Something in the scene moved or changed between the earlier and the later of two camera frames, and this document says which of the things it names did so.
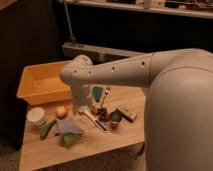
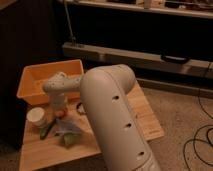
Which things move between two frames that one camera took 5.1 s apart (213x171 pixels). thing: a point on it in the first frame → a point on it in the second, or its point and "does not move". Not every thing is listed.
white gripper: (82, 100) → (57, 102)
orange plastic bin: (43, 82) does not move
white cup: (35, 116) does not move
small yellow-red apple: (61, 112) does not move
